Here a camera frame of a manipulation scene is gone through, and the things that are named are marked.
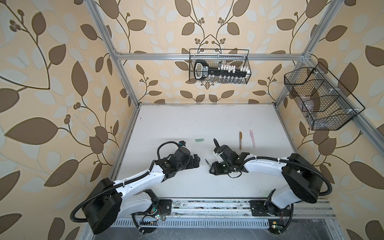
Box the orange pen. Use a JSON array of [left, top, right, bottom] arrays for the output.
[[239, 132, 243, 150]]

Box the pink pen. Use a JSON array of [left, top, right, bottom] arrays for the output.
[[250, 130, 256, 149]]

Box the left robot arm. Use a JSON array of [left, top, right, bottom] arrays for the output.
[[70, 146, 201, 235]]

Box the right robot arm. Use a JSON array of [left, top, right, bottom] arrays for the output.
[[210, 143, 332, 216]]

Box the black tool with sockets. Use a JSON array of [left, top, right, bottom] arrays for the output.
[[193, 60, 251, 80]]

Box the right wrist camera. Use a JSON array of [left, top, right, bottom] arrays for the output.
[[214, 149, 224, 162]]

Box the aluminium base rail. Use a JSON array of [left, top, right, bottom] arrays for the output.
[[88, 197, 337, 220]]

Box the aluminium frame back bar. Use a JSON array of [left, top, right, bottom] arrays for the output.
[[116, 52, 305, 61]]

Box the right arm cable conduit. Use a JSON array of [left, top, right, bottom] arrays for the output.
[[212, 138, 333, 197]]

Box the black wire basket back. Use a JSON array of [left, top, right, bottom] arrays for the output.
[[189, 48, 252, 85]]

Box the black wire basket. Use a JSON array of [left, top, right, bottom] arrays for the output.
[[189, 48, 252, 85], [284, 62, 366, 131]]

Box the black wire basket right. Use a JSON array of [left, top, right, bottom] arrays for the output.
[[284, 62, 366, 131]]

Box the aluminium frame post left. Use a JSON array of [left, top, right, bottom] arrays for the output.
[[85, 0, 140, 108]]

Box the aluminium frame post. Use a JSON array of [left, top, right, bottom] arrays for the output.
[[274, 0, 346, 108], [85, 0, 140, 108]]

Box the aluminium frame post right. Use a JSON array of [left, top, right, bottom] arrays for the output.
[[274, 0, 346, 108]]

